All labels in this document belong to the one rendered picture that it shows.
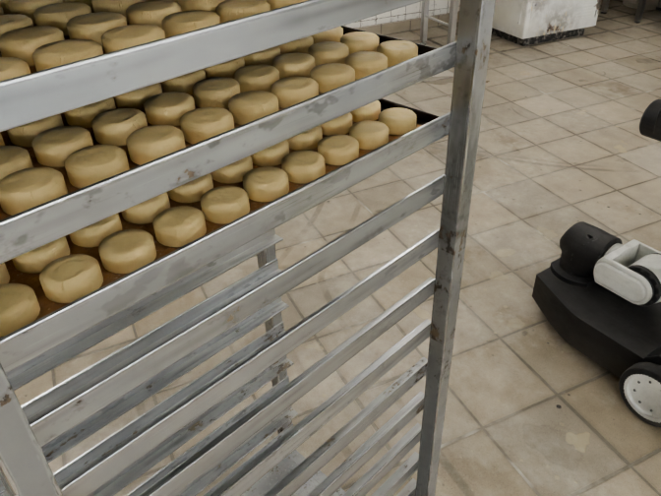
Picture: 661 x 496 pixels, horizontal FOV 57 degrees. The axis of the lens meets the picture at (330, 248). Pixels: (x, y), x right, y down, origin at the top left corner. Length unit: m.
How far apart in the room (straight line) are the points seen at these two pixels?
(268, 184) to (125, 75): 0.23
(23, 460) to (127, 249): 0.19
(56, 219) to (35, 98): 0.09
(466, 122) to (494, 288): 1.78
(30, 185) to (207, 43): 0.18
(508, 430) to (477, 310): 0.57
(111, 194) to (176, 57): 0.12
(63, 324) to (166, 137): 0.18
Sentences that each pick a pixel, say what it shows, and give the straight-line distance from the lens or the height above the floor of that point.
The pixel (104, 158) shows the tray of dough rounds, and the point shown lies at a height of 1.33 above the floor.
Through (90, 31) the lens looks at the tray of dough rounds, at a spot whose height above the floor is 1.42.
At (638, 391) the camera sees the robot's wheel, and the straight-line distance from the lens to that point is 2.16.
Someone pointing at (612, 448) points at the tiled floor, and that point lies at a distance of 2.09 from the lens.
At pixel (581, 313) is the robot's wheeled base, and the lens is 2.25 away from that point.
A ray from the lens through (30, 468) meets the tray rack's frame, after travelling 0.56.
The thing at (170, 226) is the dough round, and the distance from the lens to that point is 0.60.
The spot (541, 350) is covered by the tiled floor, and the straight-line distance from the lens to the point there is 2.31.
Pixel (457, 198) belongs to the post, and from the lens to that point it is 0.85.
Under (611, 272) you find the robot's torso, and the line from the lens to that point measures 2.24.
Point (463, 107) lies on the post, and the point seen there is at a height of 1.26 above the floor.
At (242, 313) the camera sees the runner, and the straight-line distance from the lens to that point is 0.65.
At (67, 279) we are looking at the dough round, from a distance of 0.57.
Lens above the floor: 1.55
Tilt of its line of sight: 35 degrees down
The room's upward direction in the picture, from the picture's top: 2 degrees counter-clockwise
